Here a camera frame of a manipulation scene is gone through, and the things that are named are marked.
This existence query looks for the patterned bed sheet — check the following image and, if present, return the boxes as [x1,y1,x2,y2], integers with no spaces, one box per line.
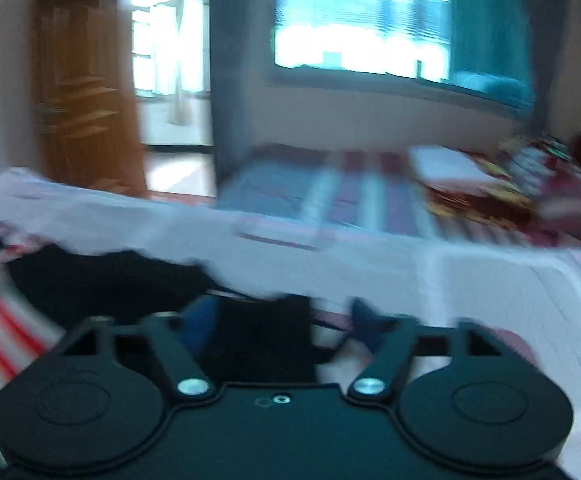
[0,168,581,479]

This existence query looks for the large window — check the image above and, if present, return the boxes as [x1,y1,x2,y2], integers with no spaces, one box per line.
[272,0,533,103]

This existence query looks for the striped knit sweater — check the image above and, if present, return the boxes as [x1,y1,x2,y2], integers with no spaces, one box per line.
[0,219,342,480]

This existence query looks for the brown wooden door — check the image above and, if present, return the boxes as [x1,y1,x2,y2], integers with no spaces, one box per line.
[31,0,147,197]

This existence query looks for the patterned pillow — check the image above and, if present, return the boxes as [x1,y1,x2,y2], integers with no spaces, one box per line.
[497,136,581,200]

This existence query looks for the folded white blanket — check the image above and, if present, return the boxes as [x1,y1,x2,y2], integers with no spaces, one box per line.
[408,145,498,194]

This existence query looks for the teal blanket outside window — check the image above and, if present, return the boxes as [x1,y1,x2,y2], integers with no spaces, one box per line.
[450,70,535,108]

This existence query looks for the grey curtain right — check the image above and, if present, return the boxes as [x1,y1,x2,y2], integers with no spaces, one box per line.
[522,0,567,136]

